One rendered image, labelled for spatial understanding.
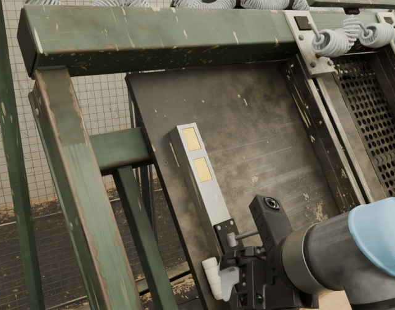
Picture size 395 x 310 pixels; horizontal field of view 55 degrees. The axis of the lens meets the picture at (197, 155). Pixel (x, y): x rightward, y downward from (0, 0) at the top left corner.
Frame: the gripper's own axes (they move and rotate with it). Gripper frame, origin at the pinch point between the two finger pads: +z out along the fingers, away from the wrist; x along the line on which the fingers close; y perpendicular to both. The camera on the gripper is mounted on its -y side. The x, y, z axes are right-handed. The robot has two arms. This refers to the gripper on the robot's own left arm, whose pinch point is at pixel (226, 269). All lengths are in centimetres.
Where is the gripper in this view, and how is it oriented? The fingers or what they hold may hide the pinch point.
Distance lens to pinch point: 66.1
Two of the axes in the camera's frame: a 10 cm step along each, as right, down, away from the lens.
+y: -0.5, 8.9, -4.6
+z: -4.2, 4.0, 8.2
